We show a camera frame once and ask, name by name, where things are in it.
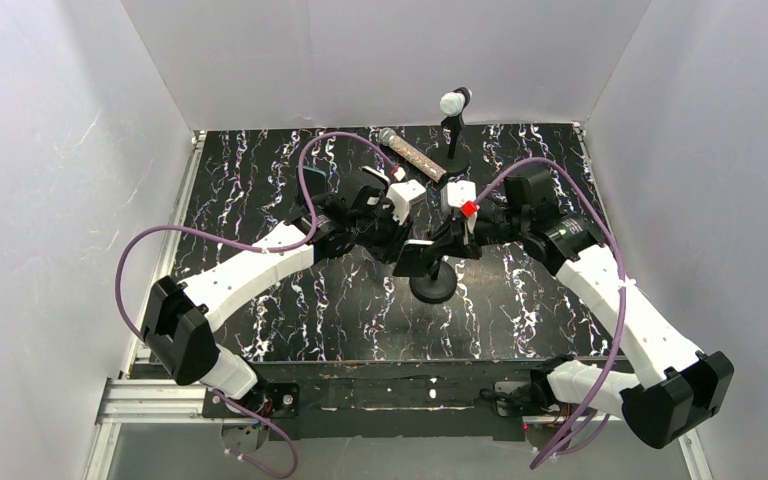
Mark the aluminium rail frame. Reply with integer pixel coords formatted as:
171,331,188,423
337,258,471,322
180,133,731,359
82,129,717,480

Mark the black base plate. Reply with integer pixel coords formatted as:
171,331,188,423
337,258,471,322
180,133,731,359
239,360,571,441

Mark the white microphone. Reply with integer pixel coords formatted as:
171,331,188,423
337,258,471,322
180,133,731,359
439,91,467,117

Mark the blue smartphone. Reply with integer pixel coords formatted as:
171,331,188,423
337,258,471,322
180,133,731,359
298,167,330,203

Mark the glitter handheld microphone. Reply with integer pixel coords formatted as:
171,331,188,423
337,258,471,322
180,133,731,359
378,128,447,182

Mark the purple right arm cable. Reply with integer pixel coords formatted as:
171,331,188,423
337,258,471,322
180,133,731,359
473,157,629,471

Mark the black phone stand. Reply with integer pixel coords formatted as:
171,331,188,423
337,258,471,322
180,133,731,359
408,261,458,304

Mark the black smartphone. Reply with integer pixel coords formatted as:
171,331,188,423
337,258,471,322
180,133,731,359
361,166,390,191
392,239,433,278

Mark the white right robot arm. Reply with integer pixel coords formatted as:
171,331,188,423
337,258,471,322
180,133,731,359
432,159,734,455

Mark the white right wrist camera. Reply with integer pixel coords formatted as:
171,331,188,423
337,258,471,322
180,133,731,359
441,180,479,234

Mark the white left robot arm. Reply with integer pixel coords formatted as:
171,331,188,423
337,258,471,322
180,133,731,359
139,167,426,399

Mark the black microphone stand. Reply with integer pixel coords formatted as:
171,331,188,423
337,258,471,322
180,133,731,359
434,87,472,178

